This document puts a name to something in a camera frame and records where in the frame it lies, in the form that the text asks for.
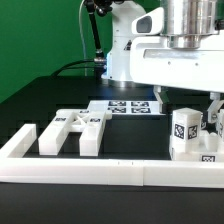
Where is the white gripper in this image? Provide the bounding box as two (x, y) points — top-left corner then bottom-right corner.
(130, 35), (224, 124)

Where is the white chair seat part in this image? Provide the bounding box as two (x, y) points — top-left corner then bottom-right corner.
(169, 131), (224, 162)

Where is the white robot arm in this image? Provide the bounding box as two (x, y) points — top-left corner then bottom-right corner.
(103, 0), (224, 123)

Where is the white fiducial marker sheet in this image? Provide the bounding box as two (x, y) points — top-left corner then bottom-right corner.
(87, 100), (162, 116)

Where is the white U-shaped obstacle fence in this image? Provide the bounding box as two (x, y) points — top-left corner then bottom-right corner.
(0, 124), (224, 188)

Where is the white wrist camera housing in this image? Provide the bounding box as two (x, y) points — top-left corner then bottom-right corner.
(132, 7), (164, 36)

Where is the white chair back frame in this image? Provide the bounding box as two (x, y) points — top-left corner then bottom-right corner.
(38, 109), (112, 156)

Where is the grey thin cable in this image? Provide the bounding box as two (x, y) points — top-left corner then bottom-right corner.
(78, 0), (88, 76)

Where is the black cable bundle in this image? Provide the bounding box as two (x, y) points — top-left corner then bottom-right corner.
(50, 59), (108, 78)

